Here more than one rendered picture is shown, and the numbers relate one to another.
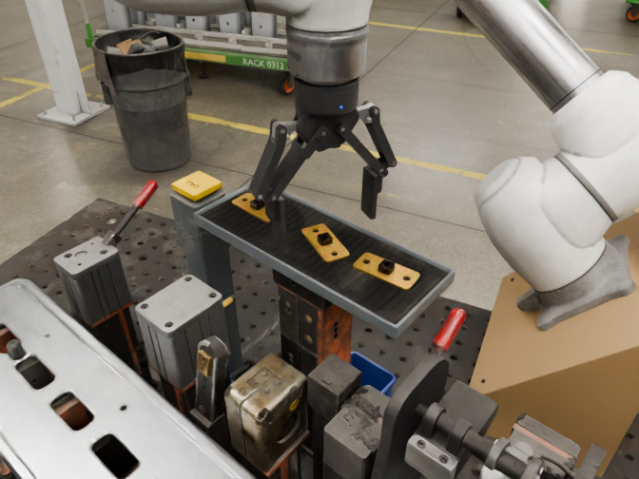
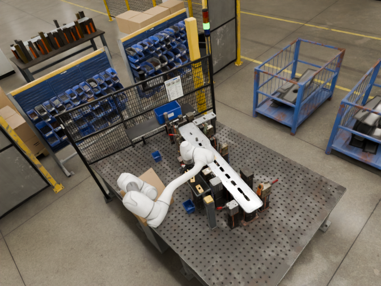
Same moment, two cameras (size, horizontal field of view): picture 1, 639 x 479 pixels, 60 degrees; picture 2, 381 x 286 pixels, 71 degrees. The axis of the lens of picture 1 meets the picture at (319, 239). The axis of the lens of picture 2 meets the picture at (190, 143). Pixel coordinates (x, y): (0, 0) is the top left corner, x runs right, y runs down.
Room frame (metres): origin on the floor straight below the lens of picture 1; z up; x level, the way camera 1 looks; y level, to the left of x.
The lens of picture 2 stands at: (1.94, 0.76, 3.10)
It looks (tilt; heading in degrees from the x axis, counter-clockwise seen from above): 44 degrees down; 209
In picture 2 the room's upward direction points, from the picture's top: 11 degrees counter-clockwise
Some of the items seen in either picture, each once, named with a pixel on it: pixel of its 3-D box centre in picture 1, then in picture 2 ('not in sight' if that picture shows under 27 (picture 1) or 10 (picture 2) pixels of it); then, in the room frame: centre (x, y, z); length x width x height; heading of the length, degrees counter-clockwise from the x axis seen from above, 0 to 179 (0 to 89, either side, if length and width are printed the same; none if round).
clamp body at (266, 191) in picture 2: not in sight; (263, 196); (0.46, 0.62, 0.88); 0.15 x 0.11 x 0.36; 140
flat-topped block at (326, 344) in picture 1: (316, 356); (197, 193); (0.62, 0.01, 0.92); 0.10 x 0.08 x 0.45; 50
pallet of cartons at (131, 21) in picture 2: not in sight; (157, 41); (-3.01, -2.28, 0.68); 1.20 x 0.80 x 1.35; 157
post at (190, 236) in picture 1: (213, 291); (210, 213); (0.79, 0.20, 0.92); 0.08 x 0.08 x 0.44; 50
